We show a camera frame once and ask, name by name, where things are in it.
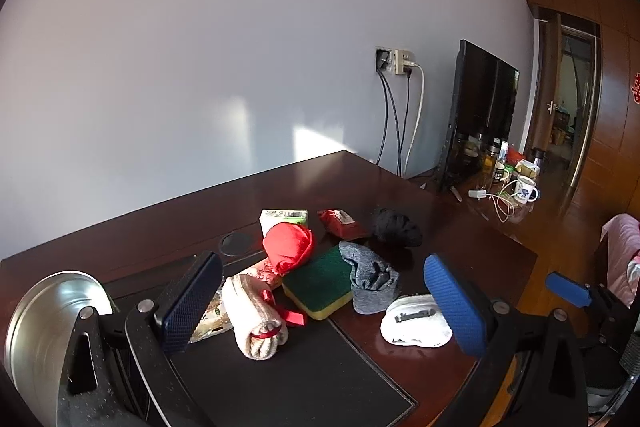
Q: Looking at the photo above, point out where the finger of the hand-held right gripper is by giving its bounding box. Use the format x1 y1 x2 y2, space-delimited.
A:
546 272 594 311

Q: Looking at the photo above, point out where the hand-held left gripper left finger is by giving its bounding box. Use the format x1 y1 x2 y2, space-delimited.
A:
56 251 223 427

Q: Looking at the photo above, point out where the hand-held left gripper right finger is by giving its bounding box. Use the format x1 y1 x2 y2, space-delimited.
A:
423 253 588 427

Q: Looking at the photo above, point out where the cream patterned snack packet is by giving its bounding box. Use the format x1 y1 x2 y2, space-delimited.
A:
190 257 285 344

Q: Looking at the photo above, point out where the white sock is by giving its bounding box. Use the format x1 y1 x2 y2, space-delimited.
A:
380 294 453 349

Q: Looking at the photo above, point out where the beige sock with red band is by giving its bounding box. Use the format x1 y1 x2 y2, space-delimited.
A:
220 273 308 361

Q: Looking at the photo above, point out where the grey sock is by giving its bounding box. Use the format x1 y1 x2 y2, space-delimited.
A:
338 240 401 316

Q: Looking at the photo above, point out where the green and yellow sponge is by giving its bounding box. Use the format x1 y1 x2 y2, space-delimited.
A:
281 245 353 321

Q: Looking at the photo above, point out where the round metal bowl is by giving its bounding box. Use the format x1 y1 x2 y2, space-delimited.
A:
4 271 116 427

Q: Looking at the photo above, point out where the pink cloth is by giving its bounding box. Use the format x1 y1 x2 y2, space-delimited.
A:
600 213 640 308

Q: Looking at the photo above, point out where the wooden television stand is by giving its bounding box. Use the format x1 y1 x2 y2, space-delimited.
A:
407 164 568 260

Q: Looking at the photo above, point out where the black sock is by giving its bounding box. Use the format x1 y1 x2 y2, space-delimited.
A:
372 207 423 249

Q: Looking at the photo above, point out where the white mug with blue print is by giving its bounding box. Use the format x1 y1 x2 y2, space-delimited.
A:
512 175 541 206

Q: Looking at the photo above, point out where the green tissue packet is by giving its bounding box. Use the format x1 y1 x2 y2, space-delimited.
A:
259 208 308 238

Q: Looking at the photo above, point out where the black desk mat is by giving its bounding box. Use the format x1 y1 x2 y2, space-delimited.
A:
107 252 419 427

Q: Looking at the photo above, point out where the red snack packet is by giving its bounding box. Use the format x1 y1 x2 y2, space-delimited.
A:
318 208 367 240

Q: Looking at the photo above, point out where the glass jar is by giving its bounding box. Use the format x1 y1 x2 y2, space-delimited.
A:
460 134 482 168

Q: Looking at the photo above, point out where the black flat screen television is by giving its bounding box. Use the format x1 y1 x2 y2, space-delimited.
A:
432 39 521 196

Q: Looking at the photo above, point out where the wooden door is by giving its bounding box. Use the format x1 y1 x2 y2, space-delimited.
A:
522 7 601 190

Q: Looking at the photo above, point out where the round desk cable grommet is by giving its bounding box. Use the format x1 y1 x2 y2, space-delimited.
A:
220 232 251 256

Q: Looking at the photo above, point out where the coiled white charger cable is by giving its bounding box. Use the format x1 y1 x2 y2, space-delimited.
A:
487 193 520 224

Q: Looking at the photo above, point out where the black power cable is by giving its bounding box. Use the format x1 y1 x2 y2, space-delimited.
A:
397 74 412 176
376 66 392 164

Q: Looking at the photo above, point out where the white power cable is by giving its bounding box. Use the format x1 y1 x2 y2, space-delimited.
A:
404 63 426 178

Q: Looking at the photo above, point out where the wall power socket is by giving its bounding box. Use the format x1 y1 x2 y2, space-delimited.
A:
375 48 418 76

